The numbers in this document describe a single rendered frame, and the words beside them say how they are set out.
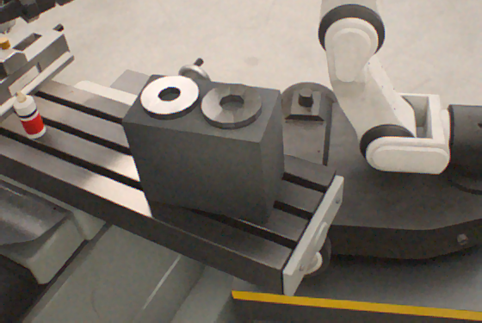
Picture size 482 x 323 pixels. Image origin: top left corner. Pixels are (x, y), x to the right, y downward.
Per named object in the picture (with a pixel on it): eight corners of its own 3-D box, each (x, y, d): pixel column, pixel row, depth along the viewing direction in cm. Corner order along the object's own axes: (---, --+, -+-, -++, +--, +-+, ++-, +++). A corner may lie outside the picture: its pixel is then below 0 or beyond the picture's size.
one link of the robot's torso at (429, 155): (439, 126, 155) (446, 89, 146) (445, 180, 141) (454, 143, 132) (365, 122, 159) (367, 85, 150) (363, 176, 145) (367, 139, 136)
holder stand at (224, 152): (170, 152, 108) (150, 65, 94) (285, 170, 102) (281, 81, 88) (145, 200, 100) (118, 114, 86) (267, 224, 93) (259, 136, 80)
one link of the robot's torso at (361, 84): (418, 120, 155) (376, -32, 126) (422, 174, 141) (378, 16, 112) (363, 129, 161) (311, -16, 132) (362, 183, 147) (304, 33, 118)
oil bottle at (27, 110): (36, 123, 117) (18, 82, 110) (50, 128, 116) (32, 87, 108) (22, 135, 115) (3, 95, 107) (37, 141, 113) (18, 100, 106)
